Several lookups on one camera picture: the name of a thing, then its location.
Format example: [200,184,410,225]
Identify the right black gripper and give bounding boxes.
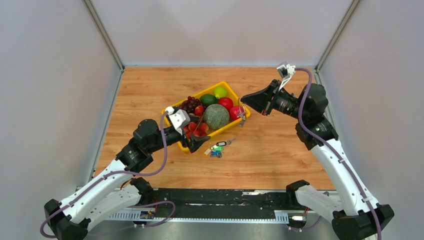
[240,79,307,121]

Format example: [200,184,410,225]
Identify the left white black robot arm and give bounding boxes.
[39,113,211,240]

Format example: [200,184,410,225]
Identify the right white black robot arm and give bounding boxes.
[241,80,394,240]

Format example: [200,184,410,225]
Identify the pile of coloured tagged keys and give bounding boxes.
[203,138,236,158]

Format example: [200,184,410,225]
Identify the pink red apple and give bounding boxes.
[228,105,240,122]

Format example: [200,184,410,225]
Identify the green netted melon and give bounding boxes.
[203,104,230,130]

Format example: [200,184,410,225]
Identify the dark purple grape bunch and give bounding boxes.
[177,96,202,114]

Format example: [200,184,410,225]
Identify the light green lime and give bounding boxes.
[213,86,228,100]

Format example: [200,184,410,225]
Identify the dark green avocado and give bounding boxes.
[200,94,218,108]

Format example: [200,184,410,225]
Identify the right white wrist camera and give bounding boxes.
[276,62,296,91]

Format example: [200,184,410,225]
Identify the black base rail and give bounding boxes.
[109,188,313,225]

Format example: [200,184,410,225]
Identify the right aluminium frame post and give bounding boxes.
[315,0,362,73]

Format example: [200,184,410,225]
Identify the aluminium frame post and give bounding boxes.
[82,0,125,73]
[315,0,362,73]

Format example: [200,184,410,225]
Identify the left aluminium frame post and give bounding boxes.
[82,0,125,73]

